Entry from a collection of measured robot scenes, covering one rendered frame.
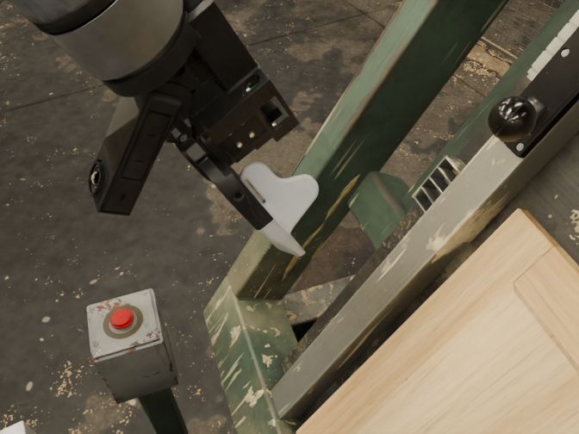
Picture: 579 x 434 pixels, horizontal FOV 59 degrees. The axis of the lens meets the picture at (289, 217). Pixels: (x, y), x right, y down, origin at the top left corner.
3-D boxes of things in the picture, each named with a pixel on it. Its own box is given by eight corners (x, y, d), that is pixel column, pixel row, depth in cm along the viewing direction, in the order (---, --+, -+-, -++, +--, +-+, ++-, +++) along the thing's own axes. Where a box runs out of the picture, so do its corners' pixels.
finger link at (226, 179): (276, 224, 38) (197, 131, 35) (259, 237, 38) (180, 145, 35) (270, 208, 42) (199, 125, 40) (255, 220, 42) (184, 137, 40)
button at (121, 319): (110, 317, 89) (108, 311, 88) (133, 311, 90) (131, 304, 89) (113, 336, 87) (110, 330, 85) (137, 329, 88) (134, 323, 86)
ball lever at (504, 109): (504, 115, 54) (473, 125, 43) (530, 85, 52) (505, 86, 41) (533, 138, 53) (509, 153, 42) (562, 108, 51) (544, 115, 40)
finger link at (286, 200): (354, 230, 40) (283, 139, 37) (295, 275, 40) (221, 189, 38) (345, 219, 43) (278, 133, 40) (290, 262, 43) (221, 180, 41)
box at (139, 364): (110, 352, 104) (84, 303, 91) (169, 335, 106) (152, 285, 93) (117, 406, 96) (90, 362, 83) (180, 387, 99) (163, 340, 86)
